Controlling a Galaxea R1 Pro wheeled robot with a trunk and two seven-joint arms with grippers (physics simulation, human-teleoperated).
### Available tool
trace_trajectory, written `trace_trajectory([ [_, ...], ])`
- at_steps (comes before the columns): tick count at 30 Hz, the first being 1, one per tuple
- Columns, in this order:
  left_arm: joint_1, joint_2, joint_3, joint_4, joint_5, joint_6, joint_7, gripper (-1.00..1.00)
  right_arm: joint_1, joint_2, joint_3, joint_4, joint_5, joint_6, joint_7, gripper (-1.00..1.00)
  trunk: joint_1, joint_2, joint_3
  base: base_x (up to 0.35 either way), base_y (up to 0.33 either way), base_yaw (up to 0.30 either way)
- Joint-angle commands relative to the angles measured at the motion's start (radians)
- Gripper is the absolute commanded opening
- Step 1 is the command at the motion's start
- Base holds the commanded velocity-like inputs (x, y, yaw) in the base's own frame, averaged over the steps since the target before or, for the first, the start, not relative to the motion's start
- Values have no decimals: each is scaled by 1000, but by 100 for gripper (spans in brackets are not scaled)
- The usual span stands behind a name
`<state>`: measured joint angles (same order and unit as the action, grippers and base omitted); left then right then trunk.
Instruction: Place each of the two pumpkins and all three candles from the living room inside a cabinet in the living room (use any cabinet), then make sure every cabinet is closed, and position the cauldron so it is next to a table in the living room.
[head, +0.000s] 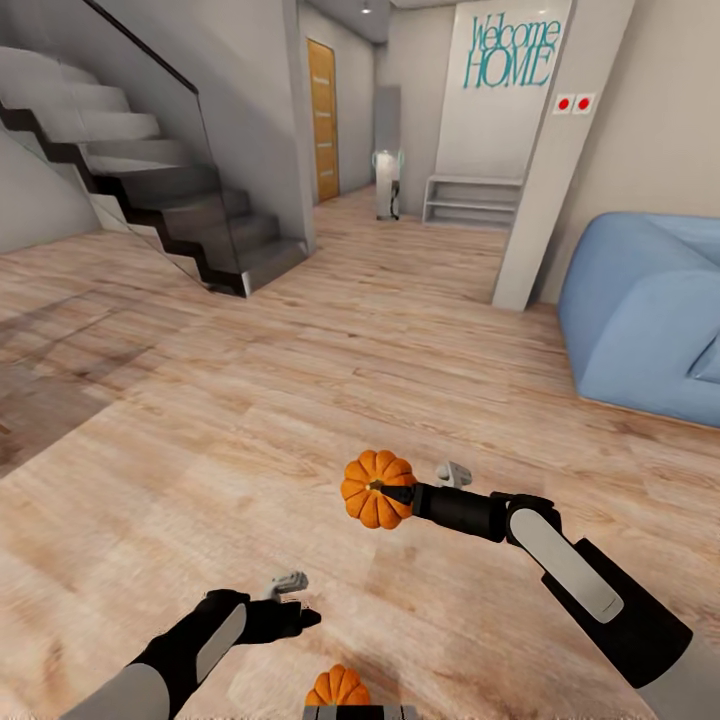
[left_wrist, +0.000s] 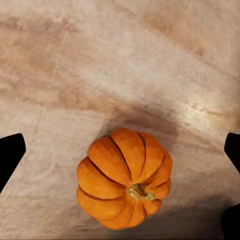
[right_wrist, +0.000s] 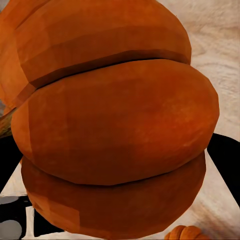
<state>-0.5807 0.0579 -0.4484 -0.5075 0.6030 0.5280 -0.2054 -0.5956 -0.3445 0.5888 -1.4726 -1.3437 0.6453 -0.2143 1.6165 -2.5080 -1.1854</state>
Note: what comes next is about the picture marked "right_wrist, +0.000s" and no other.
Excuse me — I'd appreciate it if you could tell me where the pumpkin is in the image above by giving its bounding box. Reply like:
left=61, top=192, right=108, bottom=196
left=163, top=225, right=211, bottom=240
left=0, top=0, right=220, bottom=240

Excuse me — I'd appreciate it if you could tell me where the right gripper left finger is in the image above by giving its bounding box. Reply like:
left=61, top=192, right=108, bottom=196
left=0, top=135, right=23, bottom=193

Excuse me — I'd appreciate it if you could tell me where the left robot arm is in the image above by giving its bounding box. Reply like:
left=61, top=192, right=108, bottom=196
left=0, top=195, right=59, bottom=240

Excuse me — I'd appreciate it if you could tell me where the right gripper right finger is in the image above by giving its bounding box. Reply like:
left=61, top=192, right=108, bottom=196
left=207, top=133, right=240, bottom=207

